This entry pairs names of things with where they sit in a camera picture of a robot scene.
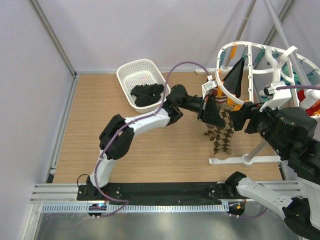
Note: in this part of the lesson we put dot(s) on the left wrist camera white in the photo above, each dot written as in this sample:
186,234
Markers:
209,85

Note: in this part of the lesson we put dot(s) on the brown argyle sock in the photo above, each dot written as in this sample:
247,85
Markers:
221,136

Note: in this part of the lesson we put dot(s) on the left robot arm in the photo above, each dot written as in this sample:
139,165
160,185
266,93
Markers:
117,136

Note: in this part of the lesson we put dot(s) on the black sock with white stripes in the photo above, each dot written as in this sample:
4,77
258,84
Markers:
147,94

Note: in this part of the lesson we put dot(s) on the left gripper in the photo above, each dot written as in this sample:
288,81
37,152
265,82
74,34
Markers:
208,112

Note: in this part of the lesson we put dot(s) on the grey sock rust striped cuff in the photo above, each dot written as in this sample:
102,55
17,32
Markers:
221,101

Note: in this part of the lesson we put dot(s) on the white round clip hanger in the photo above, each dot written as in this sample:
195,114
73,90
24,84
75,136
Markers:
261,80

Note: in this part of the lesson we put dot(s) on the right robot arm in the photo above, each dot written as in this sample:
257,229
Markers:
290,133

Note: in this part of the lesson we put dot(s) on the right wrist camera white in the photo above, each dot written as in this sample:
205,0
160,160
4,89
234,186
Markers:
278,94

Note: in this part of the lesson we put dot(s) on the slotted grey cable duct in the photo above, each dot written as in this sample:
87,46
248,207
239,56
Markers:
91,208

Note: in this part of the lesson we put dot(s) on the white and grey drying rack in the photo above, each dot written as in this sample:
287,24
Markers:
288,56

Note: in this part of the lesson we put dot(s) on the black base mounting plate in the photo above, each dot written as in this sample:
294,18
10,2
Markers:
169,193

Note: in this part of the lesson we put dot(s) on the white perforated plastic basket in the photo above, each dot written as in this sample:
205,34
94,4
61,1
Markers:
136,73

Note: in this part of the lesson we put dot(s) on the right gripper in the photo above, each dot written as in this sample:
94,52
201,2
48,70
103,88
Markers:
250,110

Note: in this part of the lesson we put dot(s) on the red sock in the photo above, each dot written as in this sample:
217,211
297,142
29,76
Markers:
309,100

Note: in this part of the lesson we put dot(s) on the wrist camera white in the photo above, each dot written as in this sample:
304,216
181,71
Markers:
278,94
209,85

